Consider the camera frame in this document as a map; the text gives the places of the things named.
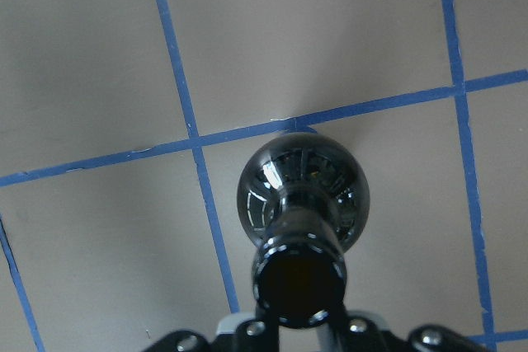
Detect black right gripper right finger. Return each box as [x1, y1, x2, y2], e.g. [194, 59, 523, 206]
[317, 305, 371, 352]

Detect dark wine bottle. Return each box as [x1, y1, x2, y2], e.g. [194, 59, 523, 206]
[237, 132, 370, 328]

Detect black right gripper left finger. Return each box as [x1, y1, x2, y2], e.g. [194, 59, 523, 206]
[231, 308, 280, 352]

